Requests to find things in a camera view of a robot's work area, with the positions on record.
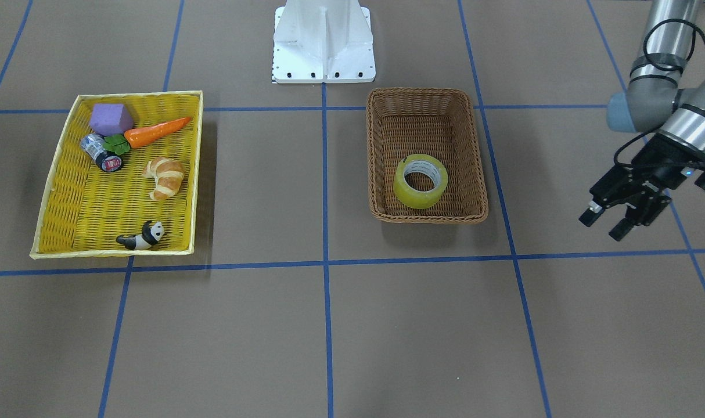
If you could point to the toy croissant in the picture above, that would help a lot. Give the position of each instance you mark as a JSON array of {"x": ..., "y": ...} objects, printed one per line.
[{"x": 167, "y": 173}]

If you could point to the orange toy carrot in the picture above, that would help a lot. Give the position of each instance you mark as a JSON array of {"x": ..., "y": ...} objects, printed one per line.
[{"x": 137, "y": 138}]

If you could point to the toy panda figure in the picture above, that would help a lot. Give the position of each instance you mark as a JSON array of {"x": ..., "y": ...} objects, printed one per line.
[{"x": 150, "y": 235}]

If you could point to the yellow woven basket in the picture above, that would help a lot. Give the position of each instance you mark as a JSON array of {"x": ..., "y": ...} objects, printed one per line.
[{"x": 146, "y": 207}]

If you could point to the purple foam block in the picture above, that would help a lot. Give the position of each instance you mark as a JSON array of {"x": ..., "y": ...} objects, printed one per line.
[{"x": 109, "y": 119}]

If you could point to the clear yellowish tape roll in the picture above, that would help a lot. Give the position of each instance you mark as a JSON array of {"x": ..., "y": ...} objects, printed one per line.
[{"x": 431, "y": 168}]

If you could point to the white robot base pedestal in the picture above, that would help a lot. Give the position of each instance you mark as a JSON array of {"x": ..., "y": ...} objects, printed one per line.
[{"x": 323, "y": 42}]

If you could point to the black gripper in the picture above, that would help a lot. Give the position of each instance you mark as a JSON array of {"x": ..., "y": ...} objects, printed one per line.
[{"x": 654, "y": 157}]

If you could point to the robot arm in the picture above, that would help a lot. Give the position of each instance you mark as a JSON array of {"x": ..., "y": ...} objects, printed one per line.
[{"x": 665, "y": 99}]

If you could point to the brown wicker basket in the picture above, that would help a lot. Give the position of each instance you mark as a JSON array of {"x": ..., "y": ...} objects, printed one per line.
[{"x": 435, "y": 121}]

